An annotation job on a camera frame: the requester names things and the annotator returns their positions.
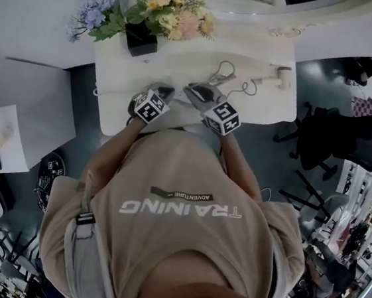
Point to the red pen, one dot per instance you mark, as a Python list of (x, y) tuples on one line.
[(224, 78)]

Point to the white vanity table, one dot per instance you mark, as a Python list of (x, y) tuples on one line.
[(182, 67)]

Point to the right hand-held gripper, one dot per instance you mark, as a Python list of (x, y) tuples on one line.
[(222, 119)]

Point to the person's left forearm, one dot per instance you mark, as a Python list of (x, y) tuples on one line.
[(134, 135)]

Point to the black office chair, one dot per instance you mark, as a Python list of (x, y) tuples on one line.
[(350, 143)]

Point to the artificial flower bouquet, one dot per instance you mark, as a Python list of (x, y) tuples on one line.
[(155, 11)]

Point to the beige printed t-shirt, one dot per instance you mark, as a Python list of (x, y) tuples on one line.
[(182, 211)]

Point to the black square vase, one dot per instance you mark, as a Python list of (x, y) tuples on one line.
[(141, 41)]

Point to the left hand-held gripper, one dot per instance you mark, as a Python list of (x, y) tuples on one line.
[(150, 107)]

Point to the person's right forearm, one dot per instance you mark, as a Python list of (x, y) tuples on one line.
[(241, 164)]

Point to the white hair dryer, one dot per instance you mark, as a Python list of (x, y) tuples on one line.
[(279, 79)]

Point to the red checkered cloth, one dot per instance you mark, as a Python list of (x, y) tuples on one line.
[(367, 107)]

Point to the black metal frame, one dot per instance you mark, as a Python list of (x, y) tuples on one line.
[(14, 245)]

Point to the oval white-framed mirror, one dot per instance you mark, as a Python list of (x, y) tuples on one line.
[(273, 1)]

